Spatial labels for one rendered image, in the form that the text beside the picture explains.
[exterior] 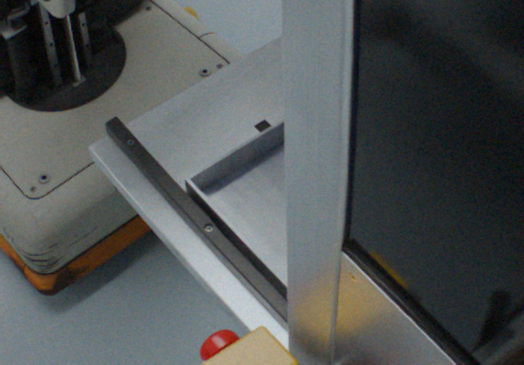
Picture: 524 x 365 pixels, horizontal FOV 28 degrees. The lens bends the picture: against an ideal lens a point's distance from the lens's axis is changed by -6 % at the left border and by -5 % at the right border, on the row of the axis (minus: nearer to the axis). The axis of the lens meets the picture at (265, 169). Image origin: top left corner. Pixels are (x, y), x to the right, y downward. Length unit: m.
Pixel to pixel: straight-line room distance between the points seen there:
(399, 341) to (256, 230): 0.43
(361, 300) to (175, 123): 0.55
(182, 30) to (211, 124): 1.00
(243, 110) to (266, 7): 1.44
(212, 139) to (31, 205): 0.80
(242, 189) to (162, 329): 0.97
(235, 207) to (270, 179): 0.05
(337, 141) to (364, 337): 0.20
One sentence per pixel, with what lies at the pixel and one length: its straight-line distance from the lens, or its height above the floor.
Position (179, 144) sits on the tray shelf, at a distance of 1.27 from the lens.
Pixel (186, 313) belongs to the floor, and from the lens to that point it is 2.17.
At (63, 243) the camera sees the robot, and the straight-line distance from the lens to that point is 2.06.
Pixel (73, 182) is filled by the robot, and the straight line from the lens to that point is 2.04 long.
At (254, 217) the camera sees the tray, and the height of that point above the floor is 0.88.
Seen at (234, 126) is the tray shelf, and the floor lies 0.88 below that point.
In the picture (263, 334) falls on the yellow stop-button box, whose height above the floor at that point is 1.03.
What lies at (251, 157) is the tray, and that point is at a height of 0.89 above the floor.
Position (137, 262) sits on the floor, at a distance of 2.25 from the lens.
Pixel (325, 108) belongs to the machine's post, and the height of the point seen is 1.34.
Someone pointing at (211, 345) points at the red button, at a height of 1.01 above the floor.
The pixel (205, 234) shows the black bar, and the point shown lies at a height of 0.90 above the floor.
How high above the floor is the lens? 1.85
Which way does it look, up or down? 51 degrees down
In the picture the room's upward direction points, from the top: 2 degrees counter-clockwise
